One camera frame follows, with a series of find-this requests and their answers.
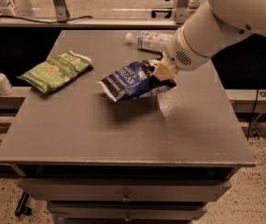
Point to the clear plastic water bottle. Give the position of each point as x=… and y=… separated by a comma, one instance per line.
x=147, y=40

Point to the grey lower drawer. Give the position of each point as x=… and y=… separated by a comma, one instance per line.
x=127, y=211

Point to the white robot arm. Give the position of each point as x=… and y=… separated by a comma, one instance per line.
x=215, y=25

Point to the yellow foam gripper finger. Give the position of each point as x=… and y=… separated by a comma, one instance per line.
x=165, y=71

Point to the white pump dispenser bottle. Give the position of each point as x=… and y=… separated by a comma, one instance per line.
x=5, y=85

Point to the green jalapeno chip bag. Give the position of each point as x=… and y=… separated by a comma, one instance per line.
x=57, y=71

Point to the grey drawer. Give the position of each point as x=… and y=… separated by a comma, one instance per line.
x=124, y=190
x=127, y=211

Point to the blue salt vinegar chip bag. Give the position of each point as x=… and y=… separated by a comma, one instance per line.
x=135, y=80

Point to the grey top drawer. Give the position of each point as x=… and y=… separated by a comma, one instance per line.
x=124, y=190

